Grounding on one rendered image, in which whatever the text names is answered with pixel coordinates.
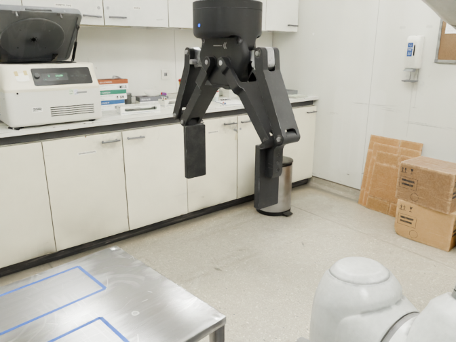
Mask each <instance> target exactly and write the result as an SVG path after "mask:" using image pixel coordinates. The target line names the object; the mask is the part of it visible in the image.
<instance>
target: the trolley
mask: <svg viewBox="0 0 456 342"><path fill-rule="evenodd" d="M225 324H226V316H225V315H224V314H222V313H221V312H219V311H218V310H217V309H215V308H213V307H212V306H211V305H209V304H207V303H206V302H204V301H203V300H201V299H199V298H198V297H196V296H195V295H194V294H192V293H190V292H189V291H187V290H185V289H184V288H182V287H181V286H179V285H178V284H176V283H175V282H173V281H172V280H170V279H168V278H167V277H166V276H164V275H162V274H161V273H159V272H158V271H156V270H154V269H153V268H151V267H150V266H148V265H146V264H145V263H143V262H142V261H139V260H138V259H136V258H135V257H133V256H132V255H131V254H129V253H127V252H126V251H124V250H122V249H121V248H120V247H118V246H112V247H110V248H106V249H104V250H101V251H98V252H95V253H93V254H89V255H88V256H84V257H81V258H80V259H76V260H74V261H71V262H68V263H65V264H63V265H59V266H57V267H54V268H51V269H49V270H46V271H43V272H41V273H37V274H35V275H32V276H29V277H27V278H24V279H21V280H18V281H16V282H13V283H11V284H7V285H5V286H2V287H0V342H198V341H200V340H201V339H203V338H204V337H206V336H208V335H209V342H225Z"/></svg>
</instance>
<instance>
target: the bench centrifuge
mask: <svg viewBox="0 0 456 342"><path fill-rule="evenodd" d="M81 19H82V15H81V12H80V11H79V10H78V9H75V8H62V7H39V6H27V5H3V4H0V120H1V121H2V122H4V123H5V124H7V125H8V126H10V127H12V128H19V129H20V128H24V127H25V126H37V125H43V124H56V123H62V122H69V121H81V120H89V121H94V120H96V119H100V118H101V117H102V109H101V101H100V86H99V83H98V80H97V78H96V76H95V72H94V67H93V64H92V63H89V62H74V60H75V54H76V49H77V36H78V31H79V28H80V26H79V25H80V23H81ZM73 45H74V46H73ZM72 49H73V54H72V58H71V61H64V60H68V59H69V58H70V55H71V52H72Z"/></svg>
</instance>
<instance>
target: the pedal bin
mask: <svg viewBox="0 0 456 342"><path fill-rule="evenodd" d="M292 163H293V158H291V157H286V156H283V162H282V174H281V176H279V189H278V203H277V204H275V205H272V206H269V207H266V208H263V209H260V210H259V209H256V211H257V212H259V213H261V214H264V215H267V216H283V215H285V216H289V215H291V214H293V213H292V212H291V211H290V209H291V206H290V205H291V191H292Z"/></svg>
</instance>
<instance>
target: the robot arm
mask: <svg viewBox="0 0 456 342"><path fill-rule="evenodd" d="M422 1H423V2H424V3H425V4H426V5H427V6H428V7H429V8H431V9H432V10H433V11H434V12H435V13H436V14H437V15H438V16H439V17H440V19H441V20H443V21H444V22H446V23H447V24H449V25H451V26H452V27H453V28H454V29H455V30H456V0H422ZM262 19H263V2H261V1H257V0H198V1H194V2H193V34H194V36H195V37H196V38H198V39H201V40H202V46H201V47H186V48H185V62H184V68H183V74H182V77H181V80H180V85H179V89H178V94H177V97H176V102H175V105H174V110H173V118H174V119H178V120H180V124H181V126H183V135H184V158H185V178H188V179H190V178H195V177H199V176H204V175H206V125H205V124H204V122H202V121H203V119H202V118H203V116H204V114H205V113H206V111H207V109H208V107H209V105H210V103H211V102H212V99H213V98H214V96H215V94H216V92H217V90H218V89H220V88H224V89H225V90H232V92H233V93H234V94H236V95H238V96H239V98H240V100H241V102H242V104H243V106H244V108H245V110H246V112H247V114H248V116H249V118H250V120H251V122H252V124H253V126H254V128H255V130H256V133H257V134H258V136H259V138H260V140H261V142H262V143H261V144H259V145H255V167H254V207H255V208H256V209H259V210H260V209H263V208H266V207H269V206H272V205H275V204H277V203H278V189H279V176H281V174H282V162H283V149H284V146H285V145H287V144H290V143H296V142H299V140H300V138H301V135H300V133H299V129H298V126H297V123H296V120H295V116H294V113H293V110H292V107H291V103H290V100H289V97H288V93H287V91H286V86H285V84H284V80H283V77H282V74H281V71H280V51H279V49H278V48H277V47H256V39H257V38H259V37H260V36H261V35H262ZM254 68H255V69H254ZM248 81H249V82H248ZM185 107H186V109H184V110H182V108H185ZM285 130H286V131H287V132H285ZM270 133H271V134H272V136H271V135H270ZM297 342H456V284H455V287H454V289H453V292H447V293H444V294H442V295H440V296H437V297H435V298H433V299H432V300H430V302H429V303H428V305H427V306H426V307H425V309H424V310H423V311H422V312H421V313H420V312H419V311H418V310H417V309H416V307H415V306H414V305H413V304H412V303H411V302H410V301H409V300H408V299H407V298H406V297H405V296H404V295H403V294H402V286H401V285H400V283H399V281H398V280H397V279H396V277H395V276H394V274H393V273H392V272H391V271H390V270H389V269H388V268H386V267H384V266H383V265H382V264H380V263H379V262H377V261H375V260H372V259H368V258H364V257H358V256H352V257H346V258H343V259H340V260H338V261H337V262H336V263H334V264H333V265H332V266H331V268H330V269H327V270H326V271H325V273H324V275H323V276H322V279H321V280H320V282H319V284H318V287H317V288H316V292H315V295H314V298H313V304H312V309H311V320H310V329H309V339H306V338H304V337H299V338H298V339H297Z"/></svg>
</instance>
